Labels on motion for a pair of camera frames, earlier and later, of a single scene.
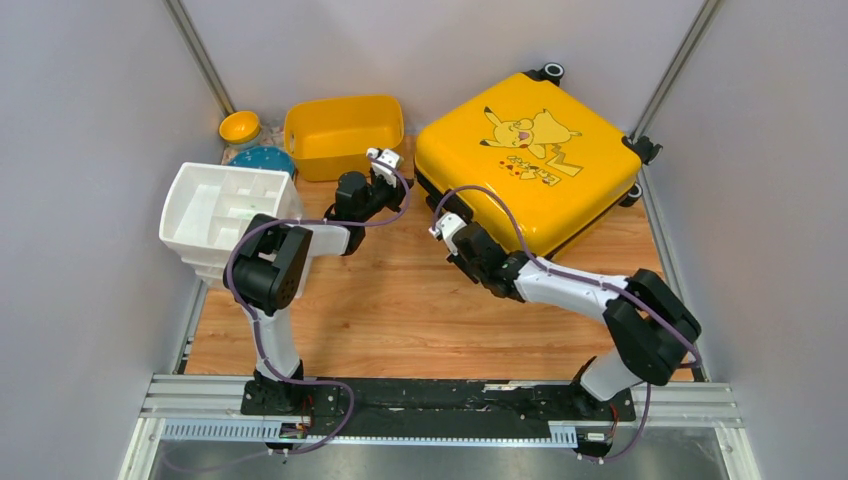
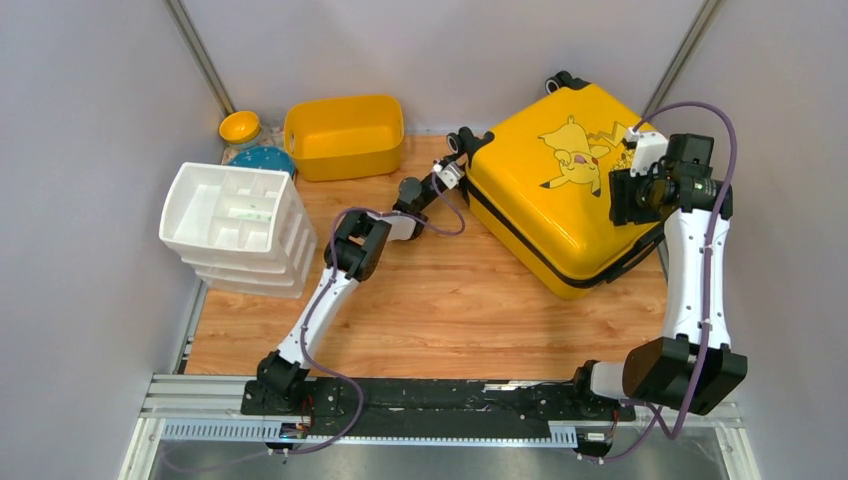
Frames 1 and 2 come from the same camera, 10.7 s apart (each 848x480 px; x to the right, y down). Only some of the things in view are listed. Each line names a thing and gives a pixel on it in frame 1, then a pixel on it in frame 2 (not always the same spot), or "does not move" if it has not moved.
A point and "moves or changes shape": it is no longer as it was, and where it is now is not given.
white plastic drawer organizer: x=207 y=208 does not move
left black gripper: x=396 y=194 → x=452 y=158
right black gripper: x=457 y=262 → x=621 y=184
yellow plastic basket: x=329 y=137 does not move
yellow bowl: x=239 y=127 does not move
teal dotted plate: x=264 y=157 does not move
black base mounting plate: x=594 y=409 does not move
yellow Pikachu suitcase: x=559 y=163 moves or changes shape
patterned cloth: x=269 y=136 does not move
